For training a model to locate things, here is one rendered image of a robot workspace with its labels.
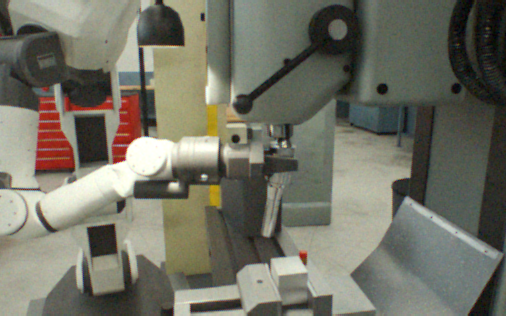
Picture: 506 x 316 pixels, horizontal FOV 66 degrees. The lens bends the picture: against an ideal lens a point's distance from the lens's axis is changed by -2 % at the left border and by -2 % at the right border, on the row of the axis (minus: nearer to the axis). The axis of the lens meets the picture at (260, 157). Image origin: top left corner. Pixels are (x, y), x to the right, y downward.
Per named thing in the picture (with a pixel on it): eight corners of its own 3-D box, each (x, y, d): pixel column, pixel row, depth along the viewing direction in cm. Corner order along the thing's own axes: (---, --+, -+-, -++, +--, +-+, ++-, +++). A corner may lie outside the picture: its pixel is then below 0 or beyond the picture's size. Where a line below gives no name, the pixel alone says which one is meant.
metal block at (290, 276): (278, 306, 68) (278, 275, 66) (270, 287, 73) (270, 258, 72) (307, 303, 68) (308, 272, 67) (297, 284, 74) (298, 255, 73)
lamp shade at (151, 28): (132, 47, 62) (129, 5, 60) (175, 47, 66) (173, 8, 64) (145, 45, 56) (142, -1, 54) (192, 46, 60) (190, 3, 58)
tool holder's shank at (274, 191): (265, 177, 74) (256, 231, 77) (274, 183, 71) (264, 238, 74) (278, 177, 76) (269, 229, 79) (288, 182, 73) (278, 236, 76)
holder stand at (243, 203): (243, 238, 111) (242, 170, 106) (221, 211, 131) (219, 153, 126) (282, 231, 115) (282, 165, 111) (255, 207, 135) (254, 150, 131)
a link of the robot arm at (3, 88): (-40, 107, 69) (-32, 34, 71) (2, 117, 78) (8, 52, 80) (11, 104, 67) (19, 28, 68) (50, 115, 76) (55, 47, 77)
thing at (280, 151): (265, 140, 72) (260, 171, 74) (280, 148, 69) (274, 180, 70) (286, 141, 75) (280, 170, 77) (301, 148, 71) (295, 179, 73)
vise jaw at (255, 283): (246, 325, 64) (246, 303, 63) (236, 284, 75) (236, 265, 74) (282, 320, 65) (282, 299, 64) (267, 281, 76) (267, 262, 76)
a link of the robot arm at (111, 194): (168, 142, 78) (107, 174, 77) (158, 134, 70) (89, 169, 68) (183, 171, 78) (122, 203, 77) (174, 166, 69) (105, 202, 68)
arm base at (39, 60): (-16, 108, 76) (-55, 57, 69) (22, 73, 85) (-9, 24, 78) (47, 106, 73) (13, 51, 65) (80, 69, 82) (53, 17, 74)
